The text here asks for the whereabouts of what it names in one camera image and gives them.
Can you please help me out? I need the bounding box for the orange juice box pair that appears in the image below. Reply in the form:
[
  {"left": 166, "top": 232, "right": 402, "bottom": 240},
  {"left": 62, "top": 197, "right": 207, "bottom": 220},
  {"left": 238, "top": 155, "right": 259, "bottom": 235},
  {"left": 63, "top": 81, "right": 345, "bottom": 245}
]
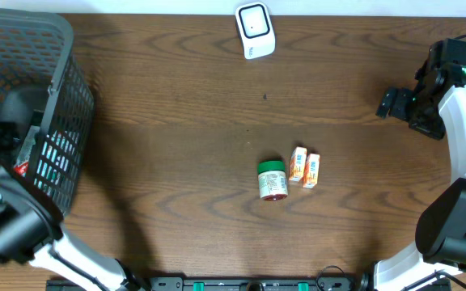
[{"left": 289, "top": 146, "right": 320, "bottom": 189}]

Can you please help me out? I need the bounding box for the green lid white jar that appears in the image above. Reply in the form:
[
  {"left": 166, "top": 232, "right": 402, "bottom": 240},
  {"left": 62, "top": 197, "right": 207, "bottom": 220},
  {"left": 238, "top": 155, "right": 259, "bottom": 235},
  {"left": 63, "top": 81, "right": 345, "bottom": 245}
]
[{"left": 257, "top": 160, "right": 288, "bottom": 201}]

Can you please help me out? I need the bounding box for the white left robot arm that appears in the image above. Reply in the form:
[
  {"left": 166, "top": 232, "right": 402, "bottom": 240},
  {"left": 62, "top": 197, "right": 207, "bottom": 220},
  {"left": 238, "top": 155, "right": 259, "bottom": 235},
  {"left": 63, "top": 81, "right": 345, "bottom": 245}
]
[{"left": 0, "top": 85, "right": 150, "bottom": 290}]

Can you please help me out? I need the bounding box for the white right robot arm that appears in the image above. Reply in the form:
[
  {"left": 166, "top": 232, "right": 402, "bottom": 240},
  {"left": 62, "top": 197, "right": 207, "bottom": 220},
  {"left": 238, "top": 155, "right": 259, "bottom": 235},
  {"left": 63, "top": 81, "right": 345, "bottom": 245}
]
[{"left": 358, "top": 36, "right": 466, "bottom": 290}]

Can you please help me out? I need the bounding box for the white barcode scanner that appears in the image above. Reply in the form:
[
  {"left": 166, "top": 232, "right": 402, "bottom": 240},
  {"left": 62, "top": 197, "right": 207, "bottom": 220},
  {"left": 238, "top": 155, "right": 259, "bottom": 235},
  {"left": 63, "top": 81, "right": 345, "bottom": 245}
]
[{"left": 235, "top": 2, "right": 276, "bottom": 60}]

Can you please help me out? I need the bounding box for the grey plastic mesh basket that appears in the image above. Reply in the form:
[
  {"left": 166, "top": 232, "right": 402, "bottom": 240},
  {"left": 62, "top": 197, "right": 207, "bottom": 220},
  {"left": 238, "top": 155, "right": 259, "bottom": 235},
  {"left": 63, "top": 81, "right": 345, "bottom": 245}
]
[{"left": 0, "top": 9, "right": 95, "bottom": 215}]

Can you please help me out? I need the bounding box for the red snack packet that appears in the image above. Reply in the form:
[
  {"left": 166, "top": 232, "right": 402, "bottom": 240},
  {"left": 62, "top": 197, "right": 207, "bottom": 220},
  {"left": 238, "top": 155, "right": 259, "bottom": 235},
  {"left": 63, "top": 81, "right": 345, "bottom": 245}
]
[{"left": 14, "top": 161, "right": 29, "bottom": 176}]

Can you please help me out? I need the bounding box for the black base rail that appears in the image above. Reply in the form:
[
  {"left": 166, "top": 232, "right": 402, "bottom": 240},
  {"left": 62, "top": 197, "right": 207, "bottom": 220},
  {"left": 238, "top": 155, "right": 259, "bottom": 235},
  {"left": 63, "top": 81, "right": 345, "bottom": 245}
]
[{"left": 46, "top": 276, "right": 452, "bottom": 291}]

